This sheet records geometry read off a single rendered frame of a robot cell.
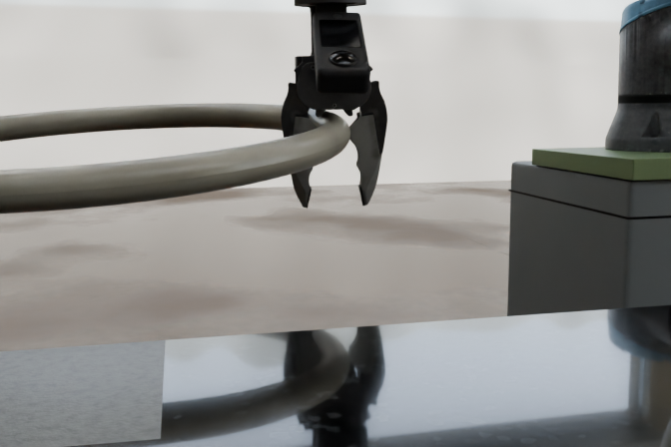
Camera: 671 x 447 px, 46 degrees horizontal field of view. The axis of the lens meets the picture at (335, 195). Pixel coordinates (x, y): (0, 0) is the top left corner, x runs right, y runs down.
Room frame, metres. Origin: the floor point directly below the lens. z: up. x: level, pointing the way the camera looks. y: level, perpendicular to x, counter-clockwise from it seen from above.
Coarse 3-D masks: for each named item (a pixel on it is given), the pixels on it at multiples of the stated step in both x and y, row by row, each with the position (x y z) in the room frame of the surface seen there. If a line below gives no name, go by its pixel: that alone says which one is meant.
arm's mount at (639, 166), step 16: (544, 160) 1.46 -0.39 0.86; (560, 160) 1.41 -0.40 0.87; (576, 160) 1.36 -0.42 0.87; (592, 160) 1.31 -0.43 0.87; (608, 160) 1.27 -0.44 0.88; (624, 160) 1.23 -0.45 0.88; (640, 160) 1.21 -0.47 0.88; (656, 160) 1.21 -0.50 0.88; (608, 176) 1.26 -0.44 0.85; (624, 176) 1.22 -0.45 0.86; (640, 176) 1.21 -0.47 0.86; (656, 176) 1.21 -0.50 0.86
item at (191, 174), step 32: (0, 128) 0.91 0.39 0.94; (32, 128) 0.93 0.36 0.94; (64, 128) 0.95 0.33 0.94; (96, 128) 0.97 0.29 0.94; (128, 128) 0.98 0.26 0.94; (160, 128) 0.99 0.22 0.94; (256, 128) 0.94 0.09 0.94; (320, 128) 0.68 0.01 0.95; (160, 160) 0.55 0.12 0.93; (192, 160) 0.56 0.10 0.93; (224, 160) 0.57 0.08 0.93; (256, 160) 0.59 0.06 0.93; (288, 160) 0.61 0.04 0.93; (320, 160) 0.65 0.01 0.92; (0, 192) 0.52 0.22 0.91; (32, 192) 0.52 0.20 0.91; (64, 192) 0.52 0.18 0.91; (96, 192) 0.53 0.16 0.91; (128, 192) 0.54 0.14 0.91; (160, 192) 0.55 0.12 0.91; (192, 192) 0.56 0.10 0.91
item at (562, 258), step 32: (512, 192) 1.58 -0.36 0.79; (544, 192) 1.46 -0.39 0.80; (576, 192) 1.36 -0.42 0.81; (608, 192) 1.27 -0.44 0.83; (640, 192) 1.22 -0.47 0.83; (512, 224) 1.58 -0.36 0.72; (544, 224) 1.46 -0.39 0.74; (576, 224) 1.35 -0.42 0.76; (608, 224) 1.26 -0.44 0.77; (640, 224) 1.22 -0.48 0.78; (512, 256) 1.58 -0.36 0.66; (544, 256) 1.45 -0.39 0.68; (576, 256) 1.35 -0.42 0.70; (608, 256) 1.26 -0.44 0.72; (640, 256) 1.22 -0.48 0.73; (512, 288) 1.57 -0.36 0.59; (544, 288) 1.45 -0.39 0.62; (576, 288) 1.35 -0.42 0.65; (608, 288) 1.26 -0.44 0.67; (640, 288) 1.22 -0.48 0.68
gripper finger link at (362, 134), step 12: (360, 120) 0.78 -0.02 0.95; (372, 120) 0.78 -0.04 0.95; (360, 132) 0.78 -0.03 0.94; (372, 132) 0.78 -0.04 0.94; (360, 144) 0.78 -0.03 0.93; (372, 144) 0.78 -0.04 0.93; (360, 156) 0.78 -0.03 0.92; (372, 156) 0.78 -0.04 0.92; (360, 168) 0.78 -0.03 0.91; (372, 168) 0.78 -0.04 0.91; (360, 180) 0.79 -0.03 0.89; (372, 180) 0.78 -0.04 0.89; (360, 192) 0.78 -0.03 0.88; (372, 192) 0.79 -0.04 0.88
